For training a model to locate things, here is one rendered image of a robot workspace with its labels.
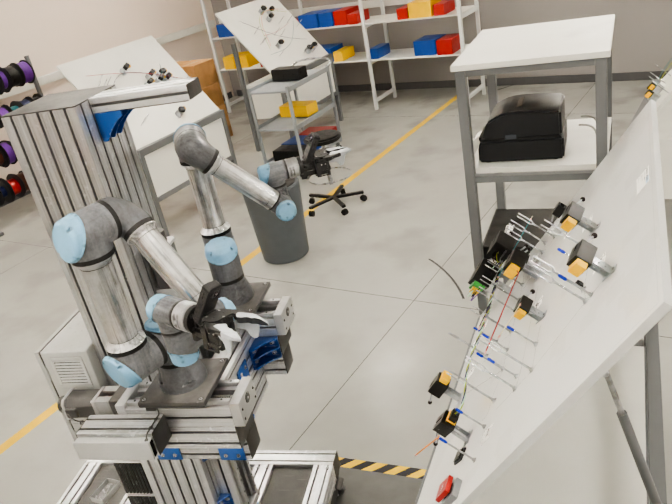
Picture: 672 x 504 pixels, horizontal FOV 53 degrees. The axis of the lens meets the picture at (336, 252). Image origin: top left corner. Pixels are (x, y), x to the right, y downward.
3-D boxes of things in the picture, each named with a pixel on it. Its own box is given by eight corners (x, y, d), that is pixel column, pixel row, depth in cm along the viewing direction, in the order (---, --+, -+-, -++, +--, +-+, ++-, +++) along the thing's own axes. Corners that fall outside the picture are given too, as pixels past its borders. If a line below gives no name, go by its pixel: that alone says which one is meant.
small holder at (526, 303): (553, 295, 183) (529, 281, 183) (543, 319, 177) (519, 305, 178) (544, 302, 186) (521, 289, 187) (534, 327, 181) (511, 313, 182)
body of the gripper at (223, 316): (243, 341, 163) (209, 330, 170) (238, 309, 160) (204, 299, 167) (220, 355, 158) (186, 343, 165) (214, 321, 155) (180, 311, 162)
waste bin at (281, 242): (260, 272, 534) (241, 200, 507) (257, 248, 575) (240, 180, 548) (317, 259, 537) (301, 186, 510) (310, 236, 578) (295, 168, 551)
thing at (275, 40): (344, 120, 890) (320, -13, 818) (296, 151, 803) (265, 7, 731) (298, 121, 927) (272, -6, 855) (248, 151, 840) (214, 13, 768)
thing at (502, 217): (481, 261, 268) (480, 246, 265) (496, 222, 297) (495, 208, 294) (569, 262, 255) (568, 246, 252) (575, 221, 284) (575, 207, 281)
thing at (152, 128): (244, 189, 717) (203, 29, 645) (167, 239, 631) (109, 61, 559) (194, 186, 756) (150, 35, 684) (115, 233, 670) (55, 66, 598)
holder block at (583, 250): (624, 241, 151) (589, 221, 152) (613, 276, 145) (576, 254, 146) (612, 252, 155) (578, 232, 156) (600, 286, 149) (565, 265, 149)
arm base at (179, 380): (152, 395, 209) (142, 369, 205) (172, 365, 222) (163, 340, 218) (196, 394, 205) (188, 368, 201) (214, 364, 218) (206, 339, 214)
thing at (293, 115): (307, 180, 706) (285, 77, 659) (267, 179, 731) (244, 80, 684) (350, 147, 780) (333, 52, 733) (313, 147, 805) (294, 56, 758)
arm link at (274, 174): (259, 184, 260) (254, 163, 256) (287, 177, 261) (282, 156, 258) (262, 190, 253) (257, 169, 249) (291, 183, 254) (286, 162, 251)
